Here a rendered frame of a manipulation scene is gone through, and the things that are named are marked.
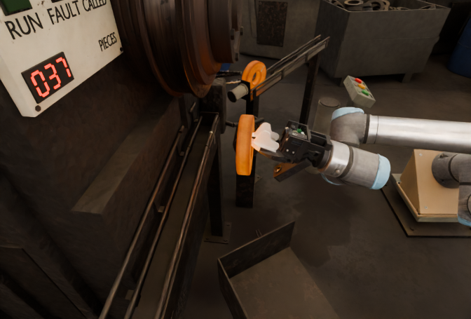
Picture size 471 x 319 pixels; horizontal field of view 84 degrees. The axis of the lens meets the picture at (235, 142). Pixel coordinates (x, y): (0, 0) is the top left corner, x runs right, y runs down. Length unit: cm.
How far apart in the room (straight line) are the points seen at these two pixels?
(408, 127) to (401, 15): 228
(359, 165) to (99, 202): 58
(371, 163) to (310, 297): 35
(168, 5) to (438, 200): 154
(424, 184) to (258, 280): 117
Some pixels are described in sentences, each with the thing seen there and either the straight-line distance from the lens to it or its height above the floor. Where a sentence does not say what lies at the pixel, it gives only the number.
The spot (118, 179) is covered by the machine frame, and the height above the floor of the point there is 87.
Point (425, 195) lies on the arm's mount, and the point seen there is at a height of 22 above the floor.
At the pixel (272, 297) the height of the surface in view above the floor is 60.
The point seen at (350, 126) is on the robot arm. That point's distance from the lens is 85.
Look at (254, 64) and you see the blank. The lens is 129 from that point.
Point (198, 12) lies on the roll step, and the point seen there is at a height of 113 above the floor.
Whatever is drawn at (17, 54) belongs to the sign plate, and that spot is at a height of 114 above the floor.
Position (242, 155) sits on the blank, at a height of 85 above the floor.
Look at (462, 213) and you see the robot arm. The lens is 155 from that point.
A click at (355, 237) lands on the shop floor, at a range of 161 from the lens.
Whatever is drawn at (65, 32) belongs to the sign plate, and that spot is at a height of 114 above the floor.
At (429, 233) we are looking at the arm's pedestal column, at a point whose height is 2.
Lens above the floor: 125
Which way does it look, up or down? 38 degrees down
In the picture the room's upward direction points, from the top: straight up
